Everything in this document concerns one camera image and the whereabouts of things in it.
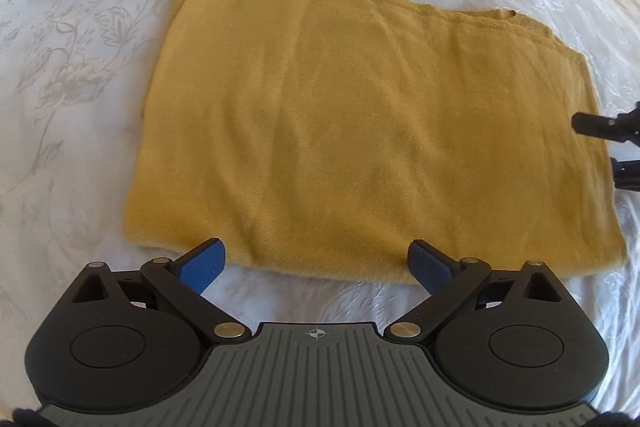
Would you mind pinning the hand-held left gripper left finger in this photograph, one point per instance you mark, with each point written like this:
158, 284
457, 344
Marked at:
204, 264

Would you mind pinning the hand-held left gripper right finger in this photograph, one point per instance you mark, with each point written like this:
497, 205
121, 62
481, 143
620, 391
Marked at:
425, 263

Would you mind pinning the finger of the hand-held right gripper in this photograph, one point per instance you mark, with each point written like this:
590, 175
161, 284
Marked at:
600, 124
627, 174

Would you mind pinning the mustard yellow knit sweater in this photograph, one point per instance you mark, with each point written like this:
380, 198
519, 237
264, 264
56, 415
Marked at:
350, 132

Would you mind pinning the white floral bedspread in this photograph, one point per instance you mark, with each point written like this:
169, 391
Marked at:
75, 107

